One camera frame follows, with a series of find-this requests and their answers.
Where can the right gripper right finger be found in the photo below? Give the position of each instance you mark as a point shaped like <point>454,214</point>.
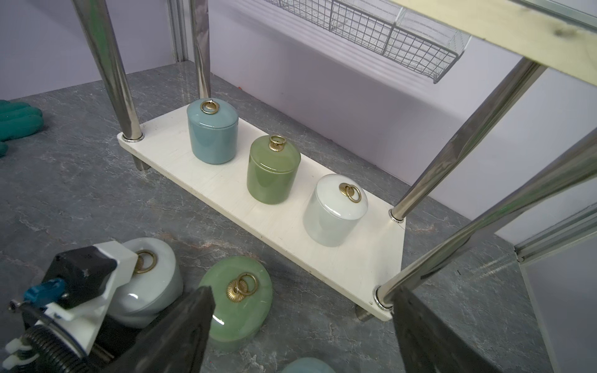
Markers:
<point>427,344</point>

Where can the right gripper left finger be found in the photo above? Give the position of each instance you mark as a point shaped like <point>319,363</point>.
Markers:
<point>177,343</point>

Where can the large white tea canister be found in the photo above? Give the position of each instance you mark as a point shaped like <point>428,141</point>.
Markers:
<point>155,284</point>

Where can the large green tea canister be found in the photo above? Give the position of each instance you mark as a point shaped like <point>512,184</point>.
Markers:
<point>243,294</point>

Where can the large light blue tea canister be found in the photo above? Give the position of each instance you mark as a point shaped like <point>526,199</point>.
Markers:
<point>308,365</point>

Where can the small blue tea canister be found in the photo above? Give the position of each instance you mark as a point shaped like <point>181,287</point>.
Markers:
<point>213,129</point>

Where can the small white tea canister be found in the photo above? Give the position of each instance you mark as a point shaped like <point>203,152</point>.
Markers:
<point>336,206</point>

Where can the small green tea canister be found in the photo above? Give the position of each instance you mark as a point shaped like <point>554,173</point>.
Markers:
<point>272,168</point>

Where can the white two-tier shelf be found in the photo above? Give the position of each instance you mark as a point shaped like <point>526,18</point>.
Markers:
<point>364,269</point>

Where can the green rubber glove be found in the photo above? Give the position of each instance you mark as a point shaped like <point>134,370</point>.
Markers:
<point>18,120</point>

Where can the white wire divided basket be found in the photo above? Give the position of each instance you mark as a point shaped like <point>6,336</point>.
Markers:
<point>416,42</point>

